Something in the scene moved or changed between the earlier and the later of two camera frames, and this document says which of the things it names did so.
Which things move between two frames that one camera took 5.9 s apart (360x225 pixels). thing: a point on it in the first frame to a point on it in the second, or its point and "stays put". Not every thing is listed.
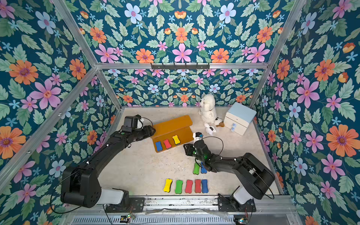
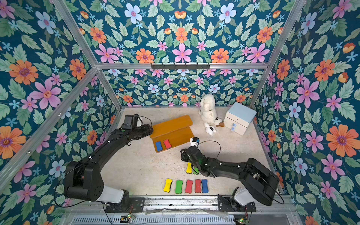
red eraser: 198,187 stays put
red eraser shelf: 167,144 stays put
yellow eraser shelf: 176,139 to 189,168
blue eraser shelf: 205,189 stays put
